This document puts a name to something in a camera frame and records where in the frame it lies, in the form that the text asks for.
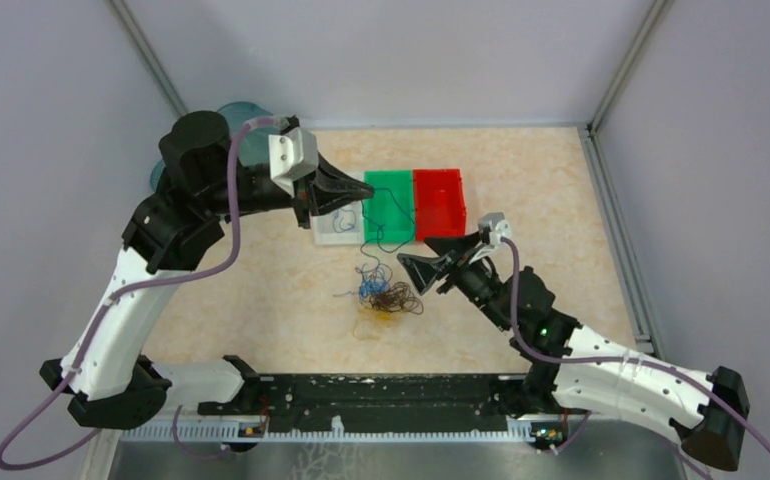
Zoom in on brown wire bundle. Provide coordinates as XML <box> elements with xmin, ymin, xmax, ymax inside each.
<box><xmin>368</xmin><ymin>281</ymin><xmax>426</xmax><ymax>317</ymax></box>

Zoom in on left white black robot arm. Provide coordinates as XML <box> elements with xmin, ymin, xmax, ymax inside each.
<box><xmin>40</xmin><ymin>110</ymin><xmax>374</xmax><ymax>430</ymax></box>

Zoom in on white plastic bin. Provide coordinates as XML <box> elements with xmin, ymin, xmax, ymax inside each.
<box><xmin>311</xmin><ymin>202</ymin><xmax>365</xmax><ymax>246</ymax></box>

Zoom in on white slotted cable duct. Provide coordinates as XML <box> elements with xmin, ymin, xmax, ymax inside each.
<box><xmin>120</xmin><ymin>419</ymin><xmax>567</xmax><ymax>449</ymax></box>

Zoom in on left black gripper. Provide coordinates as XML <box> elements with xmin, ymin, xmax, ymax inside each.
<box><xmin>202</xmin><ymin>145</ymin><xmax>375</xmax><ymax>229</ymax></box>

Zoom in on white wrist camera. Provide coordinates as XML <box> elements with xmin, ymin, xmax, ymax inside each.
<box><xmin>268</xmin><ymin>127</ymin><xmax>319</xmax><ymax>197</ymax></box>
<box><xmin>474</xmin><ymin>212</ymin><xmax>512</xmax><ymax>261</ymax></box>

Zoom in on yellow wire bundle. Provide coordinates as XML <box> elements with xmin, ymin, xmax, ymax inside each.
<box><xmin>351</xmin><ymin>305</ymin><xmax>409</xmax><ymax>342</ymax></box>

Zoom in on red plastic bin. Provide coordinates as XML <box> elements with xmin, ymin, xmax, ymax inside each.
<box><xmin>413</xmin><ymin>169</ymin><xmax>467</xmax><ymax>242</ymax></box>

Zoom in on green plastic bin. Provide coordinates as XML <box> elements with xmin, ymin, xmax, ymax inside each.
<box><xmin>362</xmin><ymin>170</ymin><xmax>416</xmax><ymax>245</ymax></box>

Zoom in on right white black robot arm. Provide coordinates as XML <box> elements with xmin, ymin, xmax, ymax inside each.
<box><xmin>397</xmin><ymin>233</ymin><xmax>750</xmax><ymax>472</ymax></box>

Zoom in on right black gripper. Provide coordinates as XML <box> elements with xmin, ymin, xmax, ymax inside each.
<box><xmin>397</xmin><ymin>231</ymin><xmax>513</xmax><ymax>331</ymax></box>

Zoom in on blue wire bundle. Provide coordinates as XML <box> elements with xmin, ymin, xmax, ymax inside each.
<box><xmin>333</xmin><ymin>261</ymin><xmax>393</xmax><ymax>303</ymax></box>

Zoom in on teal translucent plastic tub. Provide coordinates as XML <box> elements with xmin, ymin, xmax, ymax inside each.
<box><xmin>149</xmin><ymin>101</ymin><xmax>293</xmax><ymax>193</ymax></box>

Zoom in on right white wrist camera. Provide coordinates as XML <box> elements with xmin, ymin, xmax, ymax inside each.
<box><xmin>474</xmin><ymin>212</ymin><xmax>512</xmax><ymax>261</ymax></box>

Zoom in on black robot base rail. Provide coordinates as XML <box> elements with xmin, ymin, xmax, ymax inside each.
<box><xmin>197</xmin><ymin>355</ymin><xmax>565</xmax><ymax>434</ymax></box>

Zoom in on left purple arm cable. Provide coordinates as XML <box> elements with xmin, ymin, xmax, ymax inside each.
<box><xmin>0</xmin><ymin>115</ymin><xmax>290</xmax><ymax>472</ymax></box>

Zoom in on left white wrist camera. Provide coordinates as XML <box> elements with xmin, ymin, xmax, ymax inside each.
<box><xmin>268</xmin><ymin>127</ymin><xmax>319</xmax><ymax>197</ymax></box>

